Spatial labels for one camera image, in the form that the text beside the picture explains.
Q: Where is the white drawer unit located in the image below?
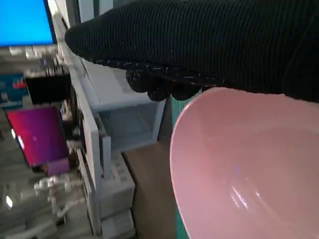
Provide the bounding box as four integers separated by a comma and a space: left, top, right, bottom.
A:
98, 151, 137, 239

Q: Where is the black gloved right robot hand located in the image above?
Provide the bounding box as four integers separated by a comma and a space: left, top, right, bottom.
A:
64, 0, 319, 103

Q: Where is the monitor with purple red screen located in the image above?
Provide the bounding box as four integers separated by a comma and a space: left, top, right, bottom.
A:
5, 106, 70, 169

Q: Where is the white desk partition frame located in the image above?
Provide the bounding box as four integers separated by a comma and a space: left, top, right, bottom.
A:
53, 14, 112, 237

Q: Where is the monitor with blue screen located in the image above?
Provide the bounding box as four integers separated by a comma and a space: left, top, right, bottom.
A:
0, 0, 57, 47

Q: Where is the dark monitor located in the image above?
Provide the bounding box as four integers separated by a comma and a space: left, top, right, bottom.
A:
24, 74, 73, 105

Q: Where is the pink bowl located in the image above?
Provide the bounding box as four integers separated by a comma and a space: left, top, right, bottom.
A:
169, 87, 319, 239

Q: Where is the blue printed box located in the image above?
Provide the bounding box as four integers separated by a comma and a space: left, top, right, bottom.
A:
0, 73, 29, 108

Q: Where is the white cabinet with glass front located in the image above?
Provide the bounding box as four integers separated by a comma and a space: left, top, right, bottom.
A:
81, 58, 165, 153

